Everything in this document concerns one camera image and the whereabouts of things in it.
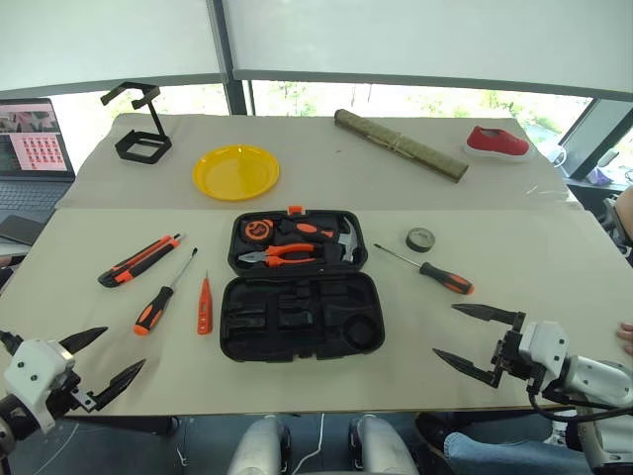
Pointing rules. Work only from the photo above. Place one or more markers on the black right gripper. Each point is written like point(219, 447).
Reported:
point(509, 353)

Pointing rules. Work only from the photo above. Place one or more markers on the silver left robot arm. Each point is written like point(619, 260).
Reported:
point(12, 420)

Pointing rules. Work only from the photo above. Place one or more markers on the orange black screwdriver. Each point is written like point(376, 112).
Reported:
point(153, 309)
point(445, 278)

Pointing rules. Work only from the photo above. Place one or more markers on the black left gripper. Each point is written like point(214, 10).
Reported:
point(66, 393)

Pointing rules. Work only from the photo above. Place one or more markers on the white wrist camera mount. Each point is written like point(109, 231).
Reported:
point(34, 368)
point(544, 344)

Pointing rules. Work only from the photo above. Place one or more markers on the bystander leg in jeans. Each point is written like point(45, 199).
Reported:
point(504, 455)

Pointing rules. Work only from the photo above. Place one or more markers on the open laptop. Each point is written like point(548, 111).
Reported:
point(29, 193)

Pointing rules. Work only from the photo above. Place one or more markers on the orange black tape measure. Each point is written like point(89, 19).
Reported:
point(257, 230)

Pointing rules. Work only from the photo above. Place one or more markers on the yellow plastic plate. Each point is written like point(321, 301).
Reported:
point(236, 173)

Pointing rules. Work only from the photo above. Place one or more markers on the bystander bare hand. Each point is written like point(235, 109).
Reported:
point(627, 336)

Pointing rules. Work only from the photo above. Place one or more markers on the red slip-on shoe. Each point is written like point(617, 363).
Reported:
point(497, 143)

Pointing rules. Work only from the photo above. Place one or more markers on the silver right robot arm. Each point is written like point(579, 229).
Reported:
point(598, 376)

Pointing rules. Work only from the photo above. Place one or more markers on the rolled bamboo mat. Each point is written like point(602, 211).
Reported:
point(400, 145)

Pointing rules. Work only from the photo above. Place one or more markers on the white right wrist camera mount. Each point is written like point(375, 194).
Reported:
point(544, 344)

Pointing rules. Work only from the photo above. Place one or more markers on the steel claw hammer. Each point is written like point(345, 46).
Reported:
point(348, 245)

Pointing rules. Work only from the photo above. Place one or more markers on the silver rounded robot leg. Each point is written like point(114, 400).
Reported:
point(257, 445)
point(383, 445)

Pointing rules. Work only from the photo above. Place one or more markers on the orange black utility knife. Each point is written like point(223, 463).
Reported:
point(138, 261)

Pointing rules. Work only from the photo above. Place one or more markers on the grey tape roll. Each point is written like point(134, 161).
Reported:
point(413, 241)

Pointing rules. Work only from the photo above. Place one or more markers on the black metal stand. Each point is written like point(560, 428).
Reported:
point(143, 148)

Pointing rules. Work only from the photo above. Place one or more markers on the seated bystander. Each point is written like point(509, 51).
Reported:
point(625, 218)

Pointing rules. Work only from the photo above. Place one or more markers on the grey window frame post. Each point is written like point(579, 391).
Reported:
point(232, 59)

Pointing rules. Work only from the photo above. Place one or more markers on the black tool case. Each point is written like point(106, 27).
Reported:
point(301, 321)

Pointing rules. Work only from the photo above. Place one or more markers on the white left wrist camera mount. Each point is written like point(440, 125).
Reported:
point(34, 368)

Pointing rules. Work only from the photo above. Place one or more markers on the orange voltage tester pen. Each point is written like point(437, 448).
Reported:
point(205, 307)

